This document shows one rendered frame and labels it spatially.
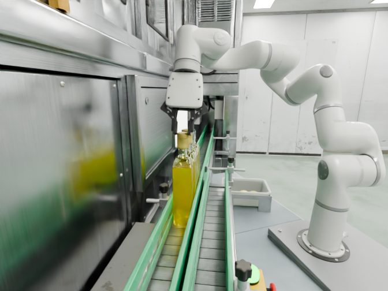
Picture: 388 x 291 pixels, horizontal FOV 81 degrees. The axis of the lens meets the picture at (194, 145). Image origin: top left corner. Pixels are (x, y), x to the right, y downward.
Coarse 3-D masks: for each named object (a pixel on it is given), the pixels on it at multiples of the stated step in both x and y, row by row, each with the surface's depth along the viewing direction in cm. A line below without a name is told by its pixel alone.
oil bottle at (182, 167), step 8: (176, 160) 64; (184, 160) 64; (192, 160) 67; (176, 168) 64; (184, 168) 64; (192, 168) 66; (176, 176) 64; (184, 176) 64; (192, 176) 66; (176, 184) 65; (184, 184) 65; (192, 184) 67; (176, 192) 66; (184, 192) 65; (192, 192) 68; (176, 200) 66; (184, 200) 66; (192, 200) 68; (176, 208) 67; (184, 208) 67; (176, 216) 68; (184, 216) 67; (176, 224) 68; (184, 224) 68
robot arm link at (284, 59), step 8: (272, 48) 69; (280, 48) 70; (288, 48) 71; (296, 48) 72; (272, 56) 69; (280, 56) 70; (288, 56) 70; (296, 56) 71; (272, 64) 71; (280, 64) 71; (288, 64) 72; (296, 64) 73; (264, 72) 79; (272, 72) 77; (280, 72) 75; (288, 72) 75; (264, 80) 81; (272, 80) 80; (280, 80) 80; (288, 80) 84; (272, 88) 81; (280, 88) 81; (280, 96) 82; (288, 96) 80; (288, 104) 82; (296, 104) 80
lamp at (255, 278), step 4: (252, 264) 57; (252, 268) 55; (256, 268) 56; (252, 272) 54; (256, 272) 55; (252, 276) 54; (256, 276) 54; (248, 280) 54; (252, 280) 54; (256, 280) 54; (252, 284) 54; (256, 284) 54
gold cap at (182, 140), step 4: (180, 132) 64; (184, 132) 64; (180, 136) 63; (184, 136) 63; (188, 136) 64; (180, 140) 63; (184, 140) 63; (188, 140) 64; (180, 144) 63; (184, 144) 63; (188, 144) 64; (180, 148) 63; (184, 148) 63
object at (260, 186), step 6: (222, 180) 113; (234, 180) 116; (240, 180) 116; (246, 180) 115; (252, 180) 115; (258, 180) 114; (264, 180) 113; (234, 186) 116; (240, 186) 116; (246, 186) 116; (252, 186) 115; (258, 186) 115; (264, 186) 109; (234, 192) 100; (240, 192) 100; (246, 192) 100; (252, 192) 100; (258, 192) 99; (264, 192) 108; (270, 192) 100
